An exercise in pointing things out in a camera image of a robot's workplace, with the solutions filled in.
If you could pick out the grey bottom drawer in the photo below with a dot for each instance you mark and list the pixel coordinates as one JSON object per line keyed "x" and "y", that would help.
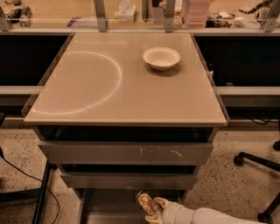
{"x": 116, "y": 206}

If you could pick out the grey top drawer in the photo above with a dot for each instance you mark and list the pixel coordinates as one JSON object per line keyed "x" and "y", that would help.
{"x": 125, "y": 153}

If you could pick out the right metal bracket post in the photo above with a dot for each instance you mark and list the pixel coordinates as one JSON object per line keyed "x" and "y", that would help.
{"x": 169, "y": 15}

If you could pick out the left metal bracket post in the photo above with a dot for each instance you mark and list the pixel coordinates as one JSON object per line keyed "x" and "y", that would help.
{"x": 99, "y": 7}

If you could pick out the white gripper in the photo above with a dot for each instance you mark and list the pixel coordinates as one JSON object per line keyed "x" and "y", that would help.
{"x": 171, "y": 212}

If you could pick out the white paper bowl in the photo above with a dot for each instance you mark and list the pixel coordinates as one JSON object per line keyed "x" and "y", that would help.
{"x": 161, "y": 58}

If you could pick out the black office chair base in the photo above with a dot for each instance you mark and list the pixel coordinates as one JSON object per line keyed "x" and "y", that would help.
{"x": 265, "y": 216}

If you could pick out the orange soda can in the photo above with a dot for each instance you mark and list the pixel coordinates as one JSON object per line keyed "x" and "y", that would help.
{"x": 148, "y": 204}

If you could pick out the white tissue box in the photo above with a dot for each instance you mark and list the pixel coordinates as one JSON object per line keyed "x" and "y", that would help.
{"x": 127, "y": 11}

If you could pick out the pink stacked trays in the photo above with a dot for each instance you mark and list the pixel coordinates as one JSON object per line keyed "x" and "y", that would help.
{"x": 194, "y": 13}

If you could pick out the black metal stand leg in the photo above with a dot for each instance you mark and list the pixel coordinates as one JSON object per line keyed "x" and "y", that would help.
{"x": 41, "y": 195}

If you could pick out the grey middle drawer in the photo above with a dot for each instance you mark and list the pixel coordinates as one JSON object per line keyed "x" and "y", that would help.
{"x": 128, "y": 181}

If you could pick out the grey drawer cabinet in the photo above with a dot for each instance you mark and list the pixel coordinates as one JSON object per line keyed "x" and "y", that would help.
{"x": 101, "y": 90}

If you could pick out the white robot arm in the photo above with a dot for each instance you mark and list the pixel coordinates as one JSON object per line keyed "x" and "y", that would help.
{"x": 209, "y": 216}

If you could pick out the grey drawer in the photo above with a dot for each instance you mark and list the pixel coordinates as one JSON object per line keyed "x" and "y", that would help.
{"x": 128, "y": 181}
{"x": 116, "y": 206}
{"x": 125, "y": 153}

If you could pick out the metal bracket post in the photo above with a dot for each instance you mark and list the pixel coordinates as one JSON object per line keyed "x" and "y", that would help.
{"x": 99, "y": 7}
{"x": 169, "y": 15}

